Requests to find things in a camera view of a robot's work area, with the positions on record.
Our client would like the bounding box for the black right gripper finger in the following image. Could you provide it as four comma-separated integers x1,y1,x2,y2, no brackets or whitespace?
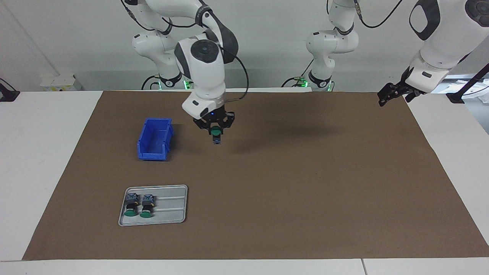
219,112,236,135
193,118,213,136

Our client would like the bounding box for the white paper pile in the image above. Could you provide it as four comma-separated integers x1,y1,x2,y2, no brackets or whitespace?
436,74,489,104

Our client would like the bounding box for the blue plastic storage bin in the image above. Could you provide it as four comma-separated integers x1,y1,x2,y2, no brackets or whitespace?
137,118,175,161

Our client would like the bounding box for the grey metal tray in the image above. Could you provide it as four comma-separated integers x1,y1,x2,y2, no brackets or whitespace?
118,184,188,227

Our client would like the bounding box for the brown table mat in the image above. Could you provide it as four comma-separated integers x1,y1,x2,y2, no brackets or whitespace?
22,91,489,261

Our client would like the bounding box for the white cardboard box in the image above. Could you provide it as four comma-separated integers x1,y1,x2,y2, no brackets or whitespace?
40,74,83,91

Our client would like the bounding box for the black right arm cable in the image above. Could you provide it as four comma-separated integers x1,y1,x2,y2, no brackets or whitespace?
220,46,249,104

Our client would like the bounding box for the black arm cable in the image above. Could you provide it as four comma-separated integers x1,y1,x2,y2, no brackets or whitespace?
351,0,404,29
220,46,249,104

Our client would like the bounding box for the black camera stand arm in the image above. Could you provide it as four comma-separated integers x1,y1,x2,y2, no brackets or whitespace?
446,63,489,104

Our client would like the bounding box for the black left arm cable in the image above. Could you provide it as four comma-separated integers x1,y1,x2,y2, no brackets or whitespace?
351,0,404,29

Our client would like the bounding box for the black base cable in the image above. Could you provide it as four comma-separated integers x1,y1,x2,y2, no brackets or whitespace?
282,57,314,87
141,74,161,91

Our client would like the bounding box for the black clamp bracket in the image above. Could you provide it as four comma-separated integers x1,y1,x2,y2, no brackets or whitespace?
0,78,20,102

